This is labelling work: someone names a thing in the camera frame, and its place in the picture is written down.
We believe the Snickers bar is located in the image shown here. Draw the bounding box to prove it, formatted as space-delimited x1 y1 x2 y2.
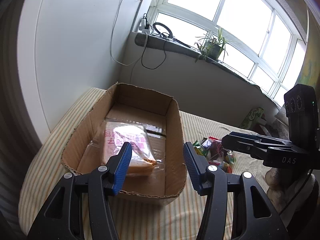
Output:
201 138 212 152

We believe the green candy bag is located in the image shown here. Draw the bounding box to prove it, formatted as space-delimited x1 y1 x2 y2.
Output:
193 140 208 157

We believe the striped tablecloth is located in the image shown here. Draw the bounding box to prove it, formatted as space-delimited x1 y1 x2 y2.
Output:
18 87 283 240

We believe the white power strip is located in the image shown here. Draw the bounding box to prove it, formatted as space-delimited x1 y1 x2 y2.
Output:
138 13 151 35

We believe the green blue egg toy pack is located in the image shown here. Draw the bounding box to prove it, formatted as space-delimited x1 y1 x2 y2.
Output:
208 152 237 173

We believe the wall map poster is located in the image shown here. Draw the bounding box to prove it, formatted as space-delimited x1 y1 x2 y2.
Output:
297 54 319 92

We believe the packaged sliced bread loaf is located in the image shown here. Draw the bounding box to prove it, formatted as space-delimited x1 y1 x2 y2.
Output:
86 120 167 179

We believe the green printed bag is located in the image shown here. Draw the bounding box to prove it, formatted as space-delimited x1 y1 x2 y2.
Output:
239 107 264 130

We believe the white gloved right hand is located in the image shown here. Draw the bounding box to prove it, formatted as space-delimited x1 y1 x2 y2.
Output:
265 168 316 203

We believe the cardboard box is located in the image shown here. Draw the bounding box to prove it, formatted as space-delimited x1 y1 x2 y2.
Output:
61 83 187 205

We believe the white cable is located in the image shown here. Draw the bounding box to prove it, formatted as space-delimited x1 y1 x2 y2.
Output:
109 0 148 67

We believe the white wardrobe cabinet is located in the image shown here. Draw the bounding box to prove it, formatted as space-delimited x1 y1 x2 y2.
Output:
17 0 140 142

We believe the dried fruit bag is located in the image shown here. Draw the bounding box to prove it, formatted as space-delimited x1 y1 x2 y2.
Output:
208 137 224 160

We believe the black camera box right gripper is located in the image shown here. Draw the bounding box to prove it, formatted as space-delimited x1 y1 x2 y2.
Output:
284 83 318 147

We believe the potted spider plant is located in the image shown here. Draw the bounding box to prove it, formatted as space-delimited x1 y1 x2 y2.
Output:
195 27 229 62

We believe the black cable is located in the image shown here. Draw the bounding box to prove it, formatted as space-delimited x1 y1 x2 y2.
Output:
141 33 176 70

